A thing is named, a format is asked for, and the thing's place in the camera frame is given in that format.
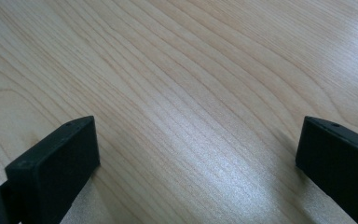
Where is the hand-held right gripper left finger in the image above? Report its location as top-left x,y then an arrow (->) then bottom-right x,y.
0,115 -> 101,224

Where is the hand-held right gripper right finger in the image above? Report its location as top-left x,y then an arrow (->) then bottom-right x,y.
295,116 -> 358,224

